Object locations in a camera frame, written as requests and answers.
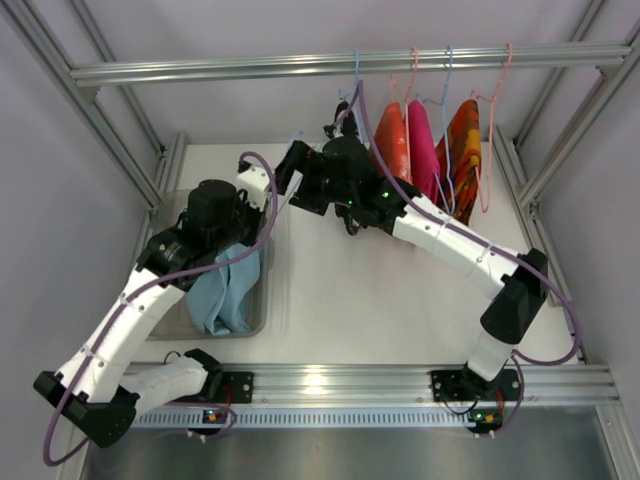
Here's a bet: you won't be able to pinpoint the light blue wire hanger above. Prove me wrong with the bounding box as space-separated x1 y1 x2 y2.
267 130 303 236

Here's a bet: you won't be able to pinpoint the black white patterned garment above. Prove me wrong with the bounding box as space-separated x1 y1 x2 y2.
323 99 376 239

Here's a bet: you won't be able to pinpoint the light blue trousers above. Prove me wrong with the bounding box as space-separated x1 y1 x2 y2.
186 249 262 336

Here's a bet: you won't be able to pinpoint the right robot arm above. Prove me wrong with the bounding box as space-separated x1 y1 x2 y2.
275 137 548 397

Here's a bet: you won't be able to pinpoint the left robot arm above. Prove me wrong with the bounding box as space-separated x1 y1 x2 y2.
33 173 277 448

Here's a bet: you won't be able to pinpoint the pink hanger middle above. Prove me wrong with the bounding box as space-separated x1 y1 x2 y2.
389 46 419 182

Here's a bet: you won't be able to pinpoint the pink hanger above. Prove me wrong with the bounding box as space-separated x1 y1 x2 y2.
471 42 514 213
389 46 419 182

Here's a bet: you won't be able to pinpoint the pink hanger rightmost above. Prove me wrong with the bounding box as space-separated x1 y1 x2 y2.
471 42 514 213

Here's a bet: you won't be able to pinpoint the orange red patterned garment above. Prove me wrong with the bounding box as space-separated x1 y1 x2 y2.
374 102 412 183

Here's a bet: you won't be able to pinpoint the magenta garment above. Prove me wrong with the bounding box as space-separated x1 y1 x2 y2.
407 100 440 203

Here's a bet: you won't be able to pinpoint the orange yellow patterned garment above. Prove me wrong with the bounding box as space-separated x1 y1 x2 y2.
436 99 482 225

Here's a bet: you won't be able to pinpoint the clear plastic bin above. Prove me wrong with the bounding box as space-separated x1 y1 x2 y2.
149 189 274 341

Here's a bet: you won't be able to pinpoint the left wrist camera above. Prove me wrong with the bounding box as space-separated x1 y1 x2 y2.
236 166 271 212

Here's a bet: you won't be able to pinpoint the aluminium hanging rail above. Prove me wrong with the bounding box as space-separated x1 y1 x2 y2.
72 42 632 87

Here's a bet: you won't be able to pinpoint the left aluminium frame post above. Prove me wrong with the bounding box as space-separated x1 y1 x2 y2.
1 1 161 211

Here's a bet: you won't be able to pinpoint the aluminium frame post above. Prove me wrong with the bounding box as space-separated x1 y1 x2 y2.
494 54 639 373
1 1 161 211

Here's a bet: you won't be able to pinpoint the right aluminium frame post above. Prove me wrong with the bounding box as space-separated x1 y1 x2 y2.
494 54 639 373

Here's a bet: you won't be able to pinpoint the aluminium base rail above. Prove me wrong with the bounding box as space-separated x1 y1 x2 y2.
124 363 619 405

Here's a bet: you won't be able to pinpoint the slotted cable duct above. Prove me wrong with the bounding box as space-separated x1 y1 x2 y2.
133 406 498 430

